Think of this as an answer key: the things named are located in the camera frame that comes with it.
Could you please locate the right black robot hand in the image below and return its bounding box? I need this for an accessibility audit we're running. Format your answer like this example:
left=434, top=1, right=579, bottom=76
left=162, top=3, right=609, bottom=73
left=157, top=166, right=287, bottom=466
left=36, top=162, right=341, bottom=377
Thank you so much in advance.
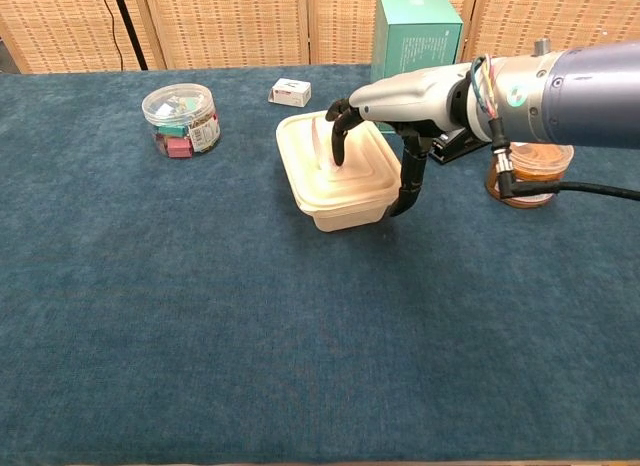
left=324, top=64, right=471, bottom=218

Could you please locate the cream plastic container lid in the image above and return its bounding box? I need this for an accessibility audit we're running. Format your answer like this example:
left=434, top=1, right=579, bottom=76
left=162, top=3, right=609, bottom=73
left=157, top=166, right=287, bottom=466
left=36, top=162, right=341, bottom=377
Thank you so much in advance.
left=275, top=110, right=404, bottom=218

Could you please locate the tall green cardboard box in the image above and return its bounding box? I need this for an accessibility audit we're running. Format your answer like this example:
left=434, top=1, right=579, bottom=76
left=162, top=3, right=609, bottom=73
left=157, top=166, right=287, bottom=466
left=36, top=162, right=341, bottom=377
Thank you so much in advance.
left=370, top=0, right=465, bottom=134

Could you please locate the small white staples box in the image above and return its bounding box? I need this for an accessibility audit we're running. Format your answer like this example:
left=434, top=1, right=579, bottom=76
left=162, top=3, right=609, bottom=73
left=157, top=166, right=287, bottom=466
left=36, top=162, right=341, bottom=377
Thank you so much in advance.
left=267, top=78, right=312, bottom=109

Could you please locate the beige plastic container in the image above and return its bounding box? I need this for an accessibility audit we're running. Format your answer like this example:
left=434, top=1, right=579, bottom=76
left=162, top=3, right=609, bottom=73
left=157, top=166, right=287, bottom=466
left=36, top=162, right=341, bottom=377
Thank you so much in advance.
left=303, top=204, right=389, bottom=233

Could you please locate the black stapler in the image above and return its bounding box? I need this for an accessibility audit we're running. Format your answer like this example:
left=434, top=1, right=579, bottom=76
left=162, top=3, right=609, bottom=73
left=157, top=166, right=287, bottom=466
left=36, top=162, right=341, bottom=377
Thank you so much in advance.
left=428, top=127, right=492, bottom=165

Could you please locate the clear jar of rubber bands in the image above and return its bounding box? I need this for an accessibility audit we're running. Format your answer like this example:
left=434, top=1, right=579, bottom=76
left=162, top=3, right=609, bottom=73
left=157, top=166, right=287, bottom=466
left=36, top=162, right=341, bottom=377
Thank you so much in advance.
left=485, top=141, right=575, bottom=210

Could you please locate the bamboo folding screen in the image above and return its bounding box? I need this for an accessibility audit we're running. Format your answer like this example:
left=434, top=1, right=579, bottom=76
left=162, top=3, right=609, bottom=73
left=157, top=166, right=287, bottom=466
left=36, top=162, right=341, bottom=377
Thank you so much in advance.
left=0, top=0, right=640, bottom=75

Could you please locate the clear jar of binder clips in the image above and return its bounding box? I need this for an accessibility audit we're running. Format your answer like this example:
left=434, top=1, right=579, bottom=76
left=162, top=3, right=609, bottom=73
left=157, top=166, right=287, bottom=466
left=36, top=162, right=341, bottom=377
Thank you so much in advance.
left=141, top=82, right=222, bottom=160

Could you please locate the blue tablecloth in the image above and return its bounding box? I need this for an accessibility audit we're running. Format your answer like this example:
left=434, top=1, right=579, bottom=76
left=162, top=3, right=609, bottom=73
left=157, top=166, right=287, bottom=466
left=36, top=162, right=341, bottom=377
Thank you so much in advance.
left=0, top=58, right=640, bottom=462

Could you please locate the black stand pole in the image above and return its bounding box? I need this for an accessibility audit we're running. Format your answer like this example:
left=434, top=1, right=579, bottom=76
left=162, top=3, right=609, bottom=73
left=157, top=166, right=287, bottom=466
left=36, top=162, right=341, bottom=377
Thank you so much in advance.
left=110, top=0, right=150, bottom=71

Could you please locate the multicoloured wrist wire bundle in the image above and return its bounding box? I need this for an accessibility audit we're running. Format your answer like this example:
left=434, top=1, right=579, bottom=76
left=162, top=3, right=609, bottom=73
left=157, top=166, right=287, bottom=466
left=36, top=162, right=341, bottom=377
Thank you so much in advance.
left=468, top=54, right=502, bottom=121

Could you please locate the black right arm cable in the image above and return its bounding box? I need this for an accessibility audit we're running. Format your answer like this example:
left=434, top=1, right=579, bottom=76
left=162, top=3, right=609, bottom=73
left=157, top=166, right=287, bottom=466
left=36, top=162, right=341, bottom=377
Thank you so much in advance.
left=489, top=116, right=640, bottom=203

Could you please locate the thin black background cable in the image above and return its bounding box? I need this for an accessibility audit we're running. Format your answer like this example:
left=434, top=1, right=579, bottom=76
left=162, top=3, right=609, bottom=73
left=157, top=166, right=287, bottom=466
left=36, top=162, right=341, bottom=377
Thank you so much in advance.
left=99, top=0, right=126, bottom=72

